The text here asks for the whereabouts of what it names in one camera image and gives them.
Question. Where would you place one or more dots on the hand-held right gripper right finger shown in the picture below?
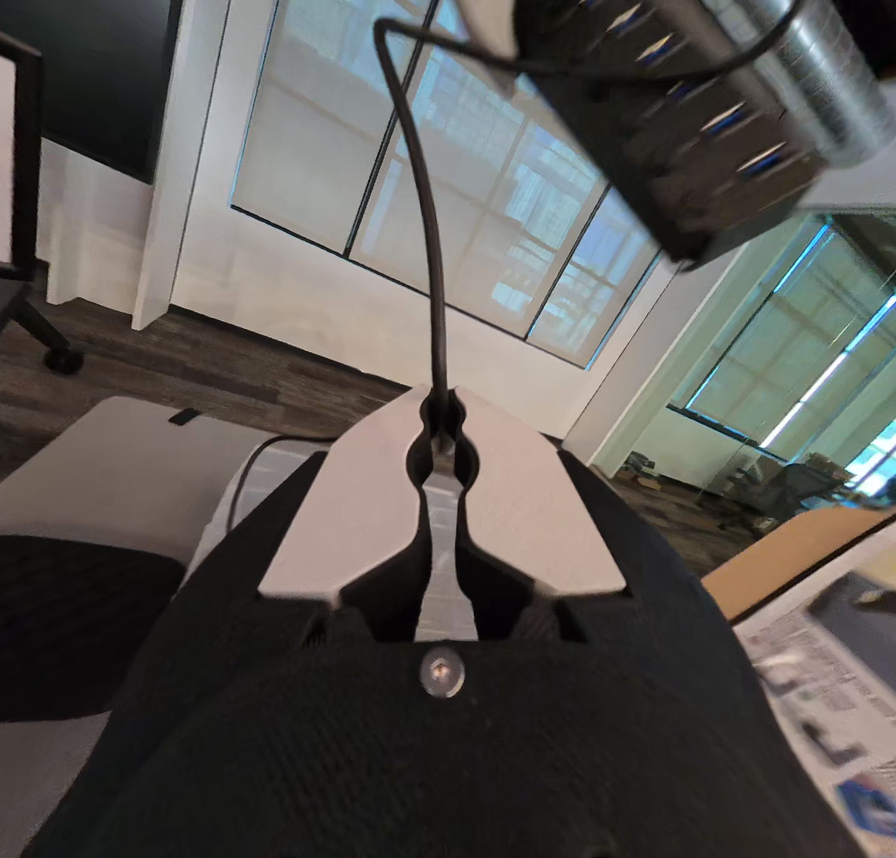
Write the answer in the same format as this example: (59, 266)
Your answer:
(546, 522)

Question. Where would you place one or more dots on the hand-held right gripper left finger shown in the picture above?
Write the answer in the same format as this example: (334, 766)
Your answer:
(336, 522)

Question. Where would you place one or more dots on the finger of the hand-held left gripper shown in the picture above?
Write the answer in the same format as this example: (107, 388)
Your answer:
(490, 4)

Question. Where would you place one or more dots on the clear plastic bin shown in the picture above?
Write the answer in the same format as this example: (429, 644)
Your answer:
(266, 473)

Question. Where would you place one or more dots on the small black tab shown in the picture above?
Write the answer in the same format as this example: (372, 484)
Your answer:
(185, 417)

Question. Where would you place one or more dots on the window with white blinds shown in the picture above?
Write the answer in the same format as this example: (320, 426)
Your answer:
(315, 137)

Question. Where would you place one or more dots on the black mesh wrist rest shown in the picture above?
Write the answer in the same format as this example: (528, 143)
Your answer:
(70, 627)

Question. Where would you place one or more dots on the printed instruction poster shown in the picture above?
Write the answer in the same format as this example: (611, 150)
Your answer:
(826, 697)

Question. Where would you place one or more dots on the silver spiral air duct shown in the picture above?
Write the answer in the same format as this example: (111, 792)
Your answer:
(826, 67)

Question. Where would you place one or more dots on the large black wall screen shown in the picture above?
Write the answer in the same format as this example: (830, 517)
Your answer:
(105, 67)

